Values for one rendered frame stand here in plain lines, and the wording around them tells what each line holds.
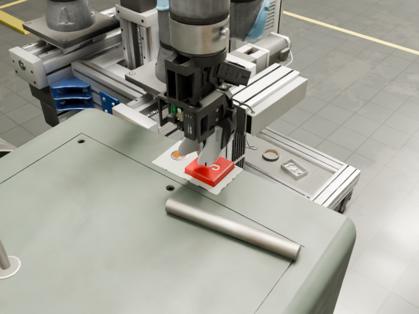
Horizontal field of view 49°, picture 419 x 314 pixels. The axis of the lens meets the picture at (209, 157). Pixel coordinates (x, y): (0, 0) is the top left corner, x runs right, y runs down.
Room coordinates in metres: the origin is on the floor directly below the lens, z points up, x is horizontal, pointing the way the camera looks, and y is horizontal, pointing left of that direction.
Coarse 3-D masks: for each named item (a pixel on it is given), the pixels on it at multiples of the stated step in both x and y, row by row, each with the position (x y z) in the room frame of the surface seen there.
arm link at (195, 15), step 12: (168, 0) 0.54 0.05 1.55; (180, 0) 0.52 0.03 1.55; (192, 0) 0.51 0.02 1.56; (204, 0) 0.51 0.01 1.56; (216, 0) 0.52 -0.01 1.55; (228, 0) 0.54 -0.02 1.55; (180, 12) 0.52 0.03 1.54; (192, 12) 0.51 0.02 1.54; (204, 12) 0.51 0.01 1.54; (216, 12) 0.52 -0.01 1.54; (228, 12) 0.54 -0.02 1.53; (204, 24) 0.52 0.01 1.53
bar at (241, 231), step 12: (168, 204) 0.47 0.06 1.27; (180, 204) 0.47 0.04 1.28; (180, 216) 0.46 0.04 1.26; (192, 216) 0.45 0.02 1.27; (204, 216) 0.45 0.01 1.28; (216, 216) 0.44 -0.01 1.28; (216, 228) 0.43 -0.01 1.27; (228, 228) 0.43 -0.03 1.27; (240, 228) 0.42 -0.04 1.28; (252, 228) 0.42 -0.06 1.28; (252, 240) 0.41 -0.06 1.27; (264, 240) 0.40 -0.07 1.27; (276, 240) 0.40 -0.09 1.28; (288, 240) 0.40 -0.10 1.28; (276, 252) 0.39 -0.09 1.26; (288, 252) 0.38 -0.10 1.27
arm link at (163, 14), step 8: (160, 0) 1.04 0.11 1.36; (160, 8) 1.03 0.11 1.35; (168, 8) 1.02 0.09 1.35; (160, 16) 1.04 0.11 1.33; (168, 16) 1.02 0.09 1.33; (160, 24) 1.04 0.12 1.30; (168, 24) 1.02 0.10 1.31; (160, 32) 1.04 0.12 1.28; (168, 32) 1.02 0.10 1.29; (168, 40) 1.02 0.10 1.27
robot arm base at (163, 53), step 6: (162, 42) 1.04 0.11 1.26; (162, 48) 1.04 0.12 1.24; (168, 48) 1.02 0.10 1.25; (162, 54) 1.04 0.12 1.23; (168, 54) 1.02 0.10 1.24; (162, 60) 1.03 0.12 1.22; (156, 66) 1.05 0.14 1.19; (162, 66) 1.02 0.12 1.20; (156, 72) 1.04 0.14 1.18; (162, 72) 1.02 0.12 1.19; (162, 78) 1.02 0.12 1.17
